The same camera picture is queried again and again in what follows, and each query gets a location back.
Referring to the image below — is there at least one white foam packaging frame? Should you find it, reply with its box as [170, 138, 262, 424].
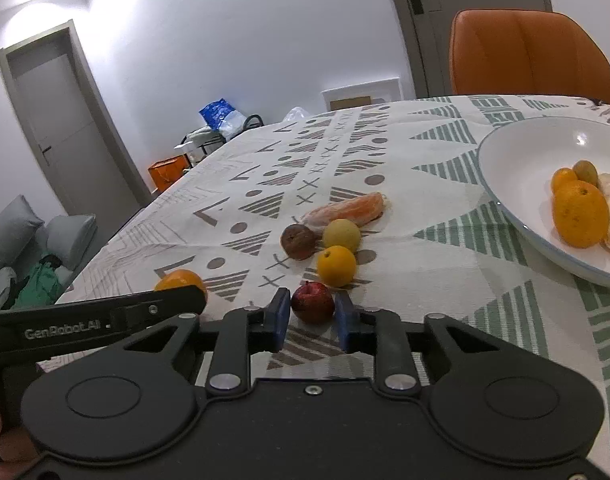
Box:
[321, 78, 403, 112]

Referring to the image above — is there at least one small mandarin orange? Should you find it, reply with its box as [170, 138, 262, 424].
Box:
[550, 167, 578, 194]

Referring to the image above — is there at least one dark brown passion fruit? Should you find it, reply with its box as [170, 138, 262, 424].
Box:
[280, 223, 317, 261]

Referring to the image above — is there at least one clear plastic bag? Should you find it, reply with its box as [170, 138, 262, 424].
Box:
[283, 106, 311, 122]

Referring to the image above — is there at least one grey sofa cushion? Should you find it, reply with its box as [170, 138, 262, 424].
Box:
[46, 214, 98, 271]
[0, 195, 43, 270]

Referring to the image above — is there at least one small red apple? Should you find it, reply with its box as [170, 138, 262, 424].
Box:
[291, 282, 335, 325]

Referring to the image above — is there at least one green kiwi fruit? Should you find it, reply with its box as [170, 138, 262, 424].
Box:
[322, 219, 361, 252]
[573, 159, 598, 188]

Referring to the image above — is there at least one orange leather chair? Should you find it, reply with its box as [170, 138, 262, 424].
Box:
[449, 9, 610, 104]

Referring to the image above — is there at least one white ceramic plate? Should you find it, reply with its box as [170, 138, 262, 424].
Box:
[476, 116, 610, 288]

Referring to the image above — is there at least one black metal rack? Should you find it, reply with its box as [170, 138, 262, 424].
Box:
[174, 113, 264, 167]

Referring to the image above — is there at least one large orange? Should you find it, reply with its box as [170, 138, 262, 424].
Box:
[153, 269, 207, 307]
[552, 180, 610, 248]

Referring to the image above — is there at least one patterned white tablecloth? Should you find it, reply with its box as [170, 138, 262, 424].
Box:
[64, 96, 610, 472]

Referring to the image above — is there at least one orange paper bag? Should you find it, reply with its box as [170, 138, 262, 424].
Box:
[148, 155, 190, 193]

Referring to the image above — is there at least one left hand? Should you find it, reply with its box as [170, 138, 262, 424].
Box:
[0, 415, 39, 480]

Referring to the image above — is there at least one blue white plastic bag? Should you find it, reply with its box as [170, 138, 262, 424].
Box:
[200, 99, 247, 142]

